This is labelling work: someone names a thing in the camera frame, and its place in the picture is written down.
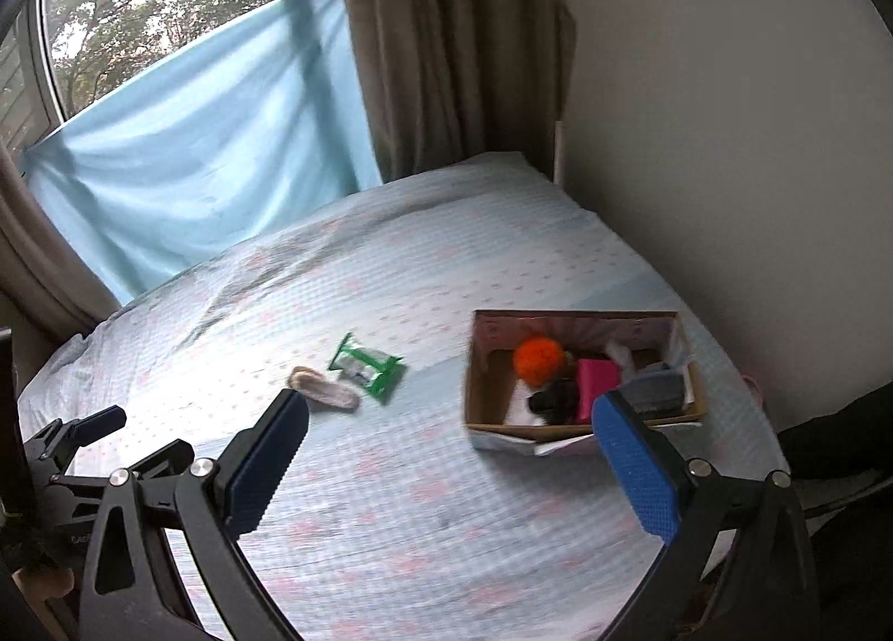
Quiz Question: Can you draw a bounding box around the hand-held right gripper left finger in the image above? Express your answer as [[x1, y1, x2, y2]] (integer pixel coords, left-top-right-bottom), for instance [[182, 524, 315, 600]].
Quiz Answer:
[[78, 388, 310, 641]]

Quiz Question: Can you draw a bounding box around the grey plush pouch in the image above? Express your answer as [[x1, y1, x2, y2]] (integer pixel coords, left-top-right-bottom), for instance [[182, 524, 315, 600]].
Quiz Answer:
[[617, 366, 689, 419]]

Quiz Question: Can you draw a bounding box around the bed with checked sheet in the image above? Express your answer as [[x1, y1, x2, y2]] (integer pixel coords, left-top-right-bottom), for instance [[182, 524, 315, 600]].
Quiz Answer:
[[17, 151, 791, 641]]

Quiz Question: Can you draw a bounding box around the dark cloth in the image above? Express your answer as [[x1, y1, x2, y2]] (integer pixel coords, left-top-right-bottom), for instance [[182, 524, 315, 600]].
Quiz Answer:
[[773, 382, 893, 531]]

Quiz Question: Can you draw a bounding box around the light blue cloth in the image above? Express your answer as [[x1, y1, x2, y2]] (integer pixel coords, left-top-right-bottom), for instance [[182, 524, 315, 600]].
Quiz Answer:
[[17, 0, 384, 306]]

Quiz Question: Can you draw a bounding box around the pink zip wallet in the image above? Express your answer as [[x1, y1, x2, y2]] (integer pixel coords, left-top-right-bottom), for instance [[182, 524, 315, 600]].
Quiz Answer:
[[575, 358, 623, 426]]

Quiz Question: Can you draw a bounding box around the green tissue packet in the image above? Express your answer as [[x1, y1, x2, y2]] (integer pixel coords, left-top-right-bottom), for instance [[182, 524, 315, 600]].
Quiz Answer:
[[328, 332, 407, 403]]

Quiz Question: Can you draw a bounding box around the beige furry item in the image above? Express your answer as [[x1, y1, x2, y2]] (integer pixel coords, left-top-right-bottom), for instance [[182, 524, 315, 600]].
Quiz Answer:
[[289, 366, 362, 414]]

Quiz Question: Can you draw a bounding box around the beige curtain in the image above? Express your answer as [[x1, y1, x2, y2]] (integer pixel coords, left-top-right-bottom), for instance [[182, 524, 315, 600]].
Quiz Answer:
[[0, 142, 124, 344]]

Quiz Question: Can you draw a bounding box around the tree outside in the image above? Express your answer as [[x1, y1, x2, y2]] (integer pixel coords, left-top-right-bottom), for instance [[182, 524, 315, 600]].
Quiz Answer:
[[42, 0, 277, 117]]

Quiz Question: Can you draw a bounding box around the black soft item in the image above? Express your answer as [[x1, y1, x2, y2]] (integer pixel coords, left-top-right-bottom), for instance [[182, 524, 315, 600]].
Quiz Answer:
[[527, 380, 579, 426]]

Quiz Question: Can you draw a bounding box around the person's left hand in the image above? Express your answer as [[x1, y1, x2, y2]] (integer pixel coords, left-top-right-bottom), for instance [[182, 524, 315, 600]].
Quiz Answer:
[[15, 563, 75, 609]]

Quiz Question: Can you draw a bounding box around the orange fluffy ball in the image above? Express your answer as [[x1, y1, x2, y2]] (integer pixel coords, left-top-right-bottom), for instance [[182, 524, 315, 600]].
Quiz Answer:
[[513, 335, 565, 383]]

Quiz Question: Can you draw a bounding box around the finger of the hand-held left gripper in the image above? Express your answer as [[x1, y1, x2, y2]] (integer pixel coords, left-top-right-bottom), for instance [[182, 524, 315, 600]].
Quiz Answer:
[[23, 405, 128, 469], [47, 438, 197, 497]]

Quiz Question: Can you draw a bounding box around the brown curtain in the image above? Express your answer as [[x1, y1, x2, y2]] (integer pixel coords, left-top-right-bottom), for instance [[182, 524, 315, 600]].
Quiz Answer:
[[324, 0, 580, 186]]

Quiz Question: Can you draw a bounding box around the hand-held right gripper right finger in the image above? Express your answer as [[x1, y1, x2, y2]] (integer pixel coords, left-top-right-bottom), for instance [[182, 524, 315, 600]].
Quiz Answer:
[[592, 390, 820, 641]]

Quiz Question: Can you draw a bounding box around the paper-lined cardboard box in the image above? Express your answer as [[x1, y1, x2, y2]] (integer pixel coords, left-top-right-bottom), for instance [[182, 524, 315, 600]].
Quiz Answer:
[[464, 309, 707, 460]]

